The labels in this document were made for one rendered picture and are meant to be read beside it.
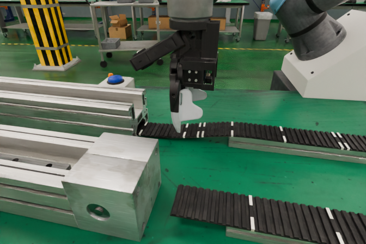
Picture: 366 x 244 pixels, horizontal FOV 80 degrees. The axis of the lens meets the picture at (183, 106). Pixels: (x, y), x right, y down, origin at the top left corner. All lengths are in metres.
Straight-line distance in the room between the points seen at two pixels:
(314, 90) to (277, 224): 0.50
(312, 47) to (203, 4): 0.50
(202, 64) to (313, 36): 0.48
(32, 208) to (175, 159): 0.23
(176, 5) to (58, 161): 0.31
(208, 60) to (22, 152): 0.35
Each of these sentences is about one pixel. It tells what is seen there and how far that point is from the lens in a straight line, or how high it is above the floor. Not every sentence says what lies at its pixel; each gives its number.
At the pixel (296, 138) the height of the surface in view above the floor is 0.81.
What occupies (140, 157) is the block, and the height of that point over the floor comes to 0.87.
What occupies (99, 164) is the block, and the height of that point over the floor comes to 0.87.
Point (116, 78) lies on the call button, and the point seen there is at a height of 0.85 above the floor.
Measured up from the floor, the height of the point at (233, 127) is 0.81.
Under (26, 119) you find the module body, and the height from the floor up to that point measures 0.81.
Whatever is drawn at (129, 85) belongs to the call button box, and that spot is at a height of 0.83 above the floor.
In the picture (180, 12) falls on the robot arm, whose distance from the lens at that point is 0.36.
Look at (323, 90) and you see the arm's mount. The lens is 0.76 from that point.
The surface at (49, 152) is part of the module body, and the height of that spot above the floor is 0.84.
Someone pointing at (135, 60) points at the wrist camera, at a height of 0.95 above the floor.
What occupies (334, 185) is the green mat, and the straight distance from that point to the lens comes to 0.47.
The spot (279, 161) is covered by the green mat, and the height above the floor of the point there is 0.78.
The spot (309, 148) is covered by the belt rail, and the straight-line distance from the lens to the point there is 0.49.
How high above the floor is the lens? 1.08
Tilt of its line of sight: 29 degrees down
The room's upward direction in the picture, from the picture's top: straight up
